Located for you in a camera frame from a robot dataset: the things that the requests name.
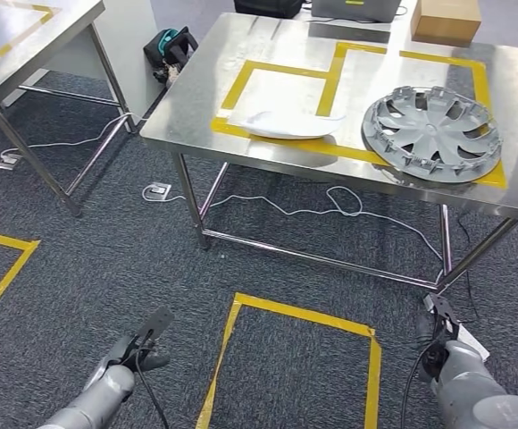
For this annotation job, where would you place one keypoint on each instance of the black teal bag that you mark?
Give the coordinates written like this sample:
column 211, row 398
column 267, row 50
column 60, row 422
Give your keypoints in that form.
column 169, row 50

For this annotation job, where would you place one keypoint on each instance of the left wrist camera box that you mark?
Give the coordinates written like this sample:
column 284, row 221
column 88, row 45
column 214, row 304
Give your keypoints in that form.
column 159, row 323

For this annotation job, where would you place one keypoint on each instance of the grey laptop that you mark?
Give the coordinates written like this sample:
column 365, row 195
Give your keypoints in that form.
column 357, row 10

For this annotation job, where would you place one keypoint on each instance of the black carry bag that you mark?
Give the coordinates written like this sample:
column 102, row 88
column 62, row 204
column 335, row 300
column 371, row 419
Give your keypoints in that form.
column 268, row 7

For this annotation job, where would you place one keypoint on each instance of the steel workbench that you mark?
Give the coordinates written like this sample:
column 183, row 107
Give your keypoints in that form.
column 187, row 106
column 62, row 41

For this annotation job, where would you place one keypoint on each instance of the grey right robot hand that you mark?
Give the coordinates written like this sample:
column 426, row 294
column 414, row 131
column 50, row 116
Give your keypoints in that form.
column 424, row 328

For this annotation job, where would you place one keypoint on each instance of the yellow workbench tape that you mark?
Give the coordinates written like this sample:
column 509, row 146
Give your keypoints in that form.
column 330, row 83
column 4, row 49

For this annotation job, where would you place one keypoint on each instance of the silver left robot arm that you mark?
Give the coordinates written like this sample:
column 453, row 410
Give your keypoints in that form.
column 94, row 402

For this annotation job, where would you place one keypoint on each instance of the white plastic panel part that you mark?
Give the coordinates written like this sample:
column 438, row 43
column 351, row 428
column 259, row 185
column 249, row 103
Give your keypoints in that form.
column 285, row 125

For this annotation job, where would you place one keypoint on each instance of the cardboard box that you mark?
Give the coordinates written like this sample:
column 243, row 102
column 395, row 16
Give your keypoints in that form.
column 444, row 21

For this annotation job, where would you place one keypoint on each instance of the grey wheel hubcap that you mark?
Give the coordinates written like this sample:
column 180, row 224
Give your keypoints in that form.
column 433, row 127

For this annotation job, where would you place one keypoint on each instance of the silver floor outlet box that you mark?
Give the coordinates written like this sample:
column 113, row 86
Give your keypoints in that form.
column 157, row 191

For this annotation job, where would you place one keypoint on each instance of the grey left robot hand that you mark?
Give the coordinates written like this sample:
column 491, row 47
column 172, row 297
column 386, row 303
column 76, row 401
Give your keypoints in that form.
column 152, row 360

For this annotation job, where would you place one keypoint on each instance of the yellow floor tape square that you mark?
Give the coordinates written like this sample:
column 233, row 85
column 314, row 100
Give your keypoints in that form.
column 303, row 312
column 4, row 240

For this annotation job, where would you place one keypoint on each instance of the white cabinet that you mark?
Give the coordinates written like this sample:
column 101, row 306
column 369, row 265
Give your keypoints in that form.
column 125, row 47

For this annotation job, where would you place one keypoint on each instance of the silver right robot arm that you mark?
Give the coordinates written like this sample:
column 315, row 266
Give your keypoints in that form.
column 473, row 391

